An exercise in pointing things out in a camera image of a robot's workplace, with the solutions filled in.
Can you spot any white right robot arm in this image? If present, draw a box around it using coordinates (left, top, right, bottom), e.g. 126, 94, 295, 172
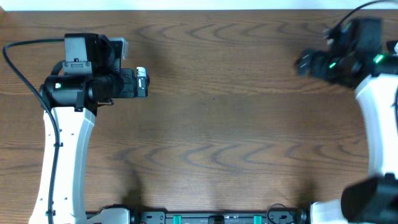
296, 49, 397, 223

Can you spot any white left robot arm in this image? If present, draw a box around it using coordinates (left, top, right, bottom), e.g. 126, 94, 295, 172
29, 105, 131, 223

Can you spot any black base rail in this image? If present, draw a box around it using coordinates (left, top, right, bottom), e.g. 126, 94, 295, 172
86, 203, 310, 224

